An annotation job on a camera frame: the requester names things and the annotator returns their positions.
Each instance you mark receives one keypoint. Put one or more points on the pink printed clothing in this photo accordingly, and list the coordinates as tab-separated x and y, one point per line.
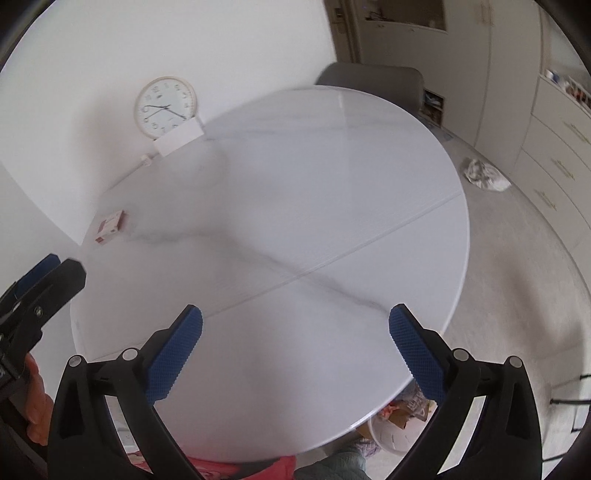
258	468

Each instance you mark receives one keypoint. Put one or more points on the white drawer cabinet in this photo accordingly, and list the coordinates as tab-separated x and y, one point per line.
554	175

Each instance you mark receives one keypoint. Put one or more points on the tall white cabinet with niche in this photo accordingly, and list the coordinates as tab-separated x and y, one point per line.
466	69

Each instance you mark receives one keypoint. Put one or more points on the silver foil wrapper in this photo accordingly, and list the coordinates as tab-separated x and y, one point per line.
418	406

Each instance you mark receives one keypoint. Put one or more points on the row of small jars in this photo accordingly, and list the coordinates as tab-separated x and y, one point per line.
570	87

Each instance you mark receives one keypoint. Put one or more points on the grey upholstered chair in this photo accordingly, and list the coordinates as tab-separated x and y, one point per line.
374	78

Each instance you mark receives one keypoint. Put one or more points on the white card box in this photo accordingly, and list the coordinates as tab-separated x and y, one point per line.
178	138

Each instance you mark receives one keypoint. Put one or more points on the crumpled white cloth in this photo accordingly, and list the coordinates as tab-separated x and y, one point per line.
485	175

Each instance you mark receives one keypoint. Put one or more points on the small red white box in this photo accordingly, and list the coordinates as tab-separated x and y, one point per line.
111	226

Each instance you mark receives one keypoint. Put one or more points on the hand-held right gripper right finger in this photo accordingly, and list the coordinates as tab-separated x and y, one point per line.
418	355

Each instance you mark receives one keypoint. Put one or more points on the red snack packet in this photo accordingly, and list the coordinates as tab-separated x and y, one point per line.
392	413

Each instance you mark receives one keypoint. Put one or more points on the person's left hand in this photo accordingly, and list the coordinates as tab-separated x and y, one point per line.
39	410

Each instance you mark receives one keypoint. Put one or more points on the white wall clock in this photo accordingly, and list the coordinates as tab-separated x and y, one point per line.
165	107

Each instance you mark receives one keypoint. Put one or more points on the grey quilted clothing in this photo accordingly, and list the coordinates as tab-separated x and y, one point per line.
332	466

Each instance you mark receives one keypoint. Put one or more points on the white waste bin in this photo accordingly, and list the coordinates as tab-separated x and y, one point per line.
392	438

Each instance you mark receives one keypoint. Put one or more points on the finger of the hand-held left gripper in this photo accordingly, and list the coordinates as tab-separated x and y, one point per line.
55	290
39	270

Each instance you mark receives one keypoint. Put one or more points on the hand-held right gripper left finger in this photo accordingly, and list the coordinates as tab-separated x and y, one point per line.
175	355

